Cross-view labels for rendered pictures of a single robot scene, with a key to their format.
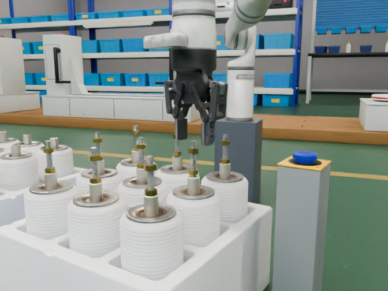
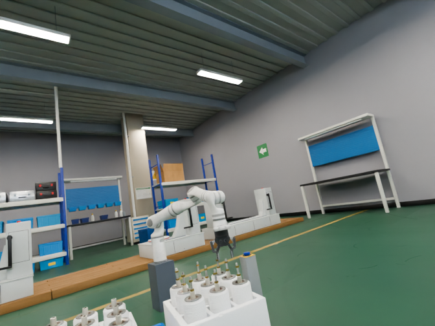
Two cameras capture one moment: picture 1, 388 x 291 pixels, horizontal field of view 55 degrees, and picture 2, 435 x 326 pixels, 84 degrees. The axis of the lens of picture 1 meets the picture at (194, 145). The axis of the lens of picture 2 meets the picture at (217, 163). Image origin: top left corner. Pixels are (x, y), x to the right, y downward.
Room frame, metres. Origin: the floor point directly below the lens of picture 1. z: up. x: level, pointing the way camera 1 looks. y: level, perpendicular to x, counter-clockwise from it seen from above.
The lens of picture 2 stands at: (-0.10, 1.12, 0.62)
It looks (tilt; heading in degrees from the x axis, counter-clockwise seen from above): 10 degrees up; 301
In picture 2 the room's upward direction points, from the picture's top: 10 degrees counter-clockwise
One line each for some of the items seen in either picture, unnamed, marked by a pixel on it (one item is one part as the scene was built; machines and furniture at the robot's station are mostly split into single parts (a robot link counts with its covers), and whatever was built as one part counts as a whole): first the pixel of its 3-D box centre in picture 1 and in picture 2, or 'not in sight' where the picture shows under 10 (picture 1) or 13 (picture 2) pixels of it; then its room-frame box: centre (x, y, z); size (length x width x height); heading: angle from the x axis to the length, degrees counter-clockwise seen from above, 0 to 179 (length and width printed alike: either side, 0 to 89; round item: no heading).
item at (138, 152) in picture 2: not in sight; (138, 174); (6.10, -4.09, 2.00); 0.56 x 0.56 x 4.00; 70
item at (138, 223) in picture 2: not in sight; (138, 229); (5.51, -3.39, 0.35); 0.57 x 0.47 x 0.69; 160
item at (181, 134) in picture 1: (181, 129); not in sight; (0.66, 0.02, 0.36); 0.02 x 0.01 x 0.04; 130
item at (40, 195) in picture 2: (279, 4); (46, 195); (5.50, -1.20, 1.41); 0.42 x 0.34 x 0.17; 162
